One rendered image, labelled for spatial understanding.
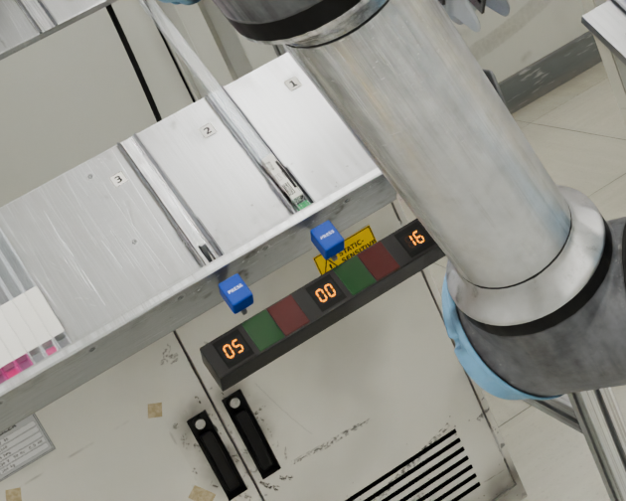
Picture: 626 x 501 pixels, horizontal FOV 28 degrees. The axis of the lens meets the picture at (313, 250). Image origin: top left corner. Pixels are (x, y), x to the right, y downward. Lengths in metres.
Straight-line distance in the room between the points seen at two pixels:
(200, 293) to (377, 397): 0.52
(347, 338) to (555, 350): 0.85
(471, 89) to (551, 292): 0.16
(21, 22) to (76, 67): 1.72
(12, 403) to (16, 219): 0.20
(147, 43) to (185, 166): 1.92
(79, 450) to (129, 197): 0.41
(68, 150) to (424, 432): 1.67
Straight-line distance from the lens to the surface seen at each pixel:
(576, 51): 3.77
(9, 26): 1.48
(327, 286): 1.26
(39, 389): 1.25
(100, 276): 1.28
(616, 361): 0.87
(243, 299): 1.24
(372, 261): 1.28
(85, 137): 3.22
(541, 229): 0.80
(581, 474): 2.02
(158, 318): 1.26
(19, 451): 1.59
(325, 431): 1.71
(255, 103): 1.37
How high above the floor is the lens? 1.13
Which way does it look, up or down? 20 degrees down
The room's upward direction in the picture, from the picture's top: 25 degrees counter-clockwise
